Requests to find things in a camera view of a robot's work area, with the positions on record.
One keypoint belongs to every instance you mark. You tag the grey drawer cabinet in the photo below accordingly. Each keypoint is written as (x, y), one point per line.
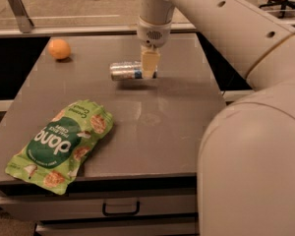
(149, 156)

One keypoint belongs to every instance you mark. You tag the black drawer handle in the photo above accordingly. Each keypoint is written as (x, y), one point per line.
(130, 209)

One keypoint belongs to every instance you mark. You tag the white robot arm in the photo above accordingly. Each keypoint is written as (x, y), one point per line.
(246, 163)

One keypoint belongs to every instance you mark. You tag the silver redbull can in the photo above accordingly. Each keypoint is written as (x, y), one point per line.
(126, 71)

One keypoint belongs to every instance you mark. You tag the green rice chips bag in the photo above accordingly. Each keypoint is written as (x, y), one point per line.
(52, 158)

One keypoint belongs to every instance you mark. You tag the left metal railing bracket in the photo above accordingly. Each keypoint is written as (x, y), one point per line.
(24, 21)

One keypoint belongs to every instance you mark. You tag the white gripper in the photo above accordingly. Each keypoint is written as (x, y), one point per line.
(152, 33)

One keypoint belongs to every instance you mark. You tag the orange fruit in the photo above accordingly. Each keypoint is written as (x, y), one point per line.
(59, 49)

